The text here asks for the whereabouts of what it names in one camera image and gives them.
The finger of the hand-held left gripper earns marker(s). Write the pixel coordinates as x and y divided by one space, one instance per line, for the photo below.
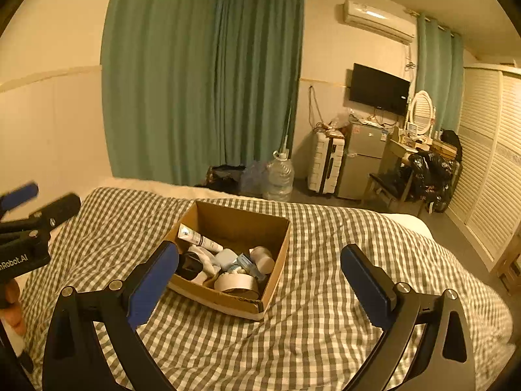
61 209
20 195

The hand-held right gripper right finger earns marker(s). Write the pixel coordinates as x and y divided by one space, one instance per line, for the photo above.
366 285

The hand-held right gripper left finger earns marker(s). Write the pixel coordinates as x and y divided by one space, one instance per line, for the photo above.
152 281

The black case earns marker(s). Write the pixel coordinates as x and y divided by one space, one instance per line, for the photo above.
189 264

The white cloth bundle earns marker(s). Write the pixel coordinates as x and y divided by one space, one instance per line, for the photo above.
201 277

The white tube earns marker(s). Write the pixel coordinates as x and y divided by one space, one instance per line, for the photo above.
195 236

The pale blue case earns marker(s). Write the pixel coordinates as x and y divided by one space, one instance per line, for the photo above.
225 258

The white tape roll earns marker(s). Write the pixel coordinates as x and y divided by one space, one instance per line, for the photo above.
236 282

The blue and white small box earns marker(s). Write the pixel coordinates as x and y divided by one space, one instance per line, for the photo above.
246 261

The white plastic bottle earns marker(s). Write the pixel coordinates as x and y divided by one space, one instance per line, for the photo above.
262 261

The cardboard box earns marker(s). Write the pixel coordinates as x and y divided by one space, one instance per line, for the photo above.
244 222

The person's left hand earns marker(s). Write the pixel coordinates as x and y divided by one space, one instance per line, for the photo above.
12 313

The green checked blanket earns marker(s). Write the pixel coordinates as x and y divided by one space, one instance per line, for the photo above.
305 334

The dark seat chair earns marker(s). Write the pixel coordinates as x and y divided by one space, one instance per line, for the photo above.
386 181

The silver fridge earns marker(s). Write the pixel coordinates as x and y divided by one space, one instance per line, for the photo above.
360 159

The dark floor bag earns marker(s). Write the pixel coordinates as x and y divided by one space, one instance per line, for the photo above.
224 175

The white suitcase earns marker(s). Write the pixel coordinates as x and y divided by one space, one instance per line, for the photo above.
325 163

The clear water jug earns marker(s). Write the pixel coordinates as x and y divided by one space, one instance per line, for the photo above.
280 179

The cream dressing table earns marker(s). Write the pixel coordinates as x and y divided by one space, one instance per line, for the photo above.
397 146

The blue plastic bag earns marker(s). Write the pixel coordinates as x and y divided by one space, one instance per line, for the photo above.
252 177

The wooden stool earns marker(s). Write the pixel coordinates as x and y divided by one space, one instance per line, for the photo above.
511 269

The wide green curtain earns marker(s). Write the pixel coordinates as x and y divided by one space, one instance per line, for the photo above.
163 81

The clear plastic bag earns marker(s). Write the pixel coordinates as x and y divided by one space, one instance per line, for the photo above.
338 122

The black backpack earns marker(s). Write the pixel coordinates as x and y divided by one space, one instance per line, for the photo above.
451 140

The white louvred wardrobe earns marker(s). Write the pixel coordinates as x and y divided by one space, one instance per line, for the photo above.
488 163

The white oval mirror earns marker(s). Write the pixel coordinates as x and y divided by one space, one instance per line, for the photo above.
422 110

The narrow green curtain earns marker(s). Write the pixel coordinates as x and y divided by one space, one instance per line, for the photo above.
447 77

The green corner curtain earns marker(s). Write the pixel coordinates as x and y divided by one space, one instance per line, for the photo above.
260 73

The white air conditioner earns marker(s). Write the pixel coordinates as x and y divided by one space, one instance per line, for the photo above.
378 20

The black wall television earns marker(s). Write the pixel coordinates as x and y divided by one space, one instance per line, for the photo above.
378 87

